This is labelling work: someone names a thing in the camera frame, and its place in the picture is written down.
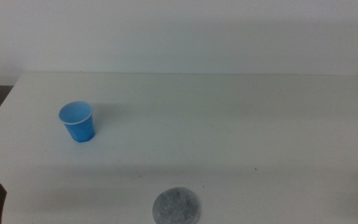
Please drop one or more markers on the round grey cup mat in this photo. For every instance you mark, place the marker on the round grey cup mat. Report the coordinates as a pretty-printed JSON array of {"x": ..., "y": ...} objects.
[{"x": 176, "y": 207}]

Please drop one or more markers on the blue plastic cup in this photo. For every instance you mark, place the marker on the blue plastic cup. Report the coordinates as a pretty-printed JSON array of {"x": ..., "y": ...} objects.
[{"x": 80, "y": 127}]

